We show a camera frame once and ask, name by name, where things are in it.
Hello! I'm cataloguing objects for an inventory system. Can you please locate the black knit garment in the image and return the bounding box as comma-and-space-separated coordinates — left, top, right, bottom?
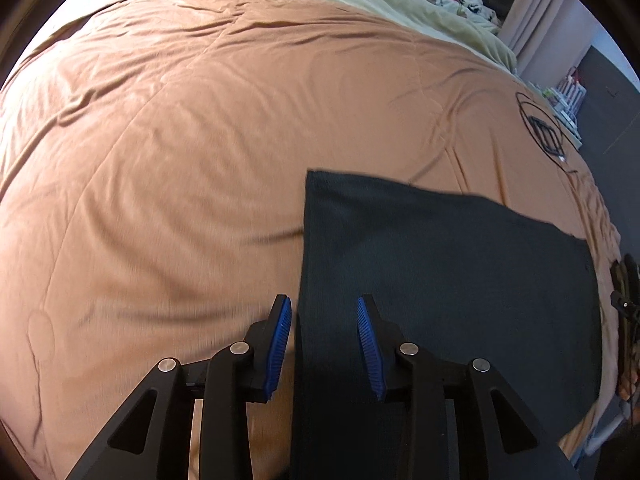
290, 170, 603, 480

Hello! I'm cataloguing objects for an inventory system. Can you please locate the pink curtain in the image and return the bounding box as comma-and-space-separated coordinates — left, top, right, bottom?
497, 0, 606, 81

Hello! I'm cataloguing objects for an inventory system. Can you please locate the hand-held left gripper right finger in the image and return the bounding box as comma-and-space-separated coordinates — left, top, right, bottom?
356, 294, 581, 480

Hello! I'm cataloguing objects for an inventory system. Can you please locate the orange bedspread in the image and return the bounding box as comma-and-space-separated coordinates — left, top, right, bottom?
0, 0, 623, 480

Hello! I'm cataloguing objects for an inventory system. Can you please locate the white printed blanket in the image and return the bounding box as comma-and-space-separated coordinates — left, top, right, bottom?
440, 0, 501, 36

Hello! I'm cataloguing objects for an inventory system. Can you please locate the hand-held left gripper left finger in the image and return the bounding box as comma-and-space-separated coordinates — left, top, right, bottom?
65, 294, 293, 480

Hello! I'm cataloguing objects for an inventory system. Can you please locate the cream blanket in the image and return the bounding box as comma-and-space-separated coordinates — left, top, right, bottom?
160, 0, 518, 73

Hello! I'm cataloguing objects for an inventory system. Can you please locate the thin black cable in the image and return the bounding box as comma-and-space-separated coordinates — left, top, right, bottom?
515, 91, 581, 173

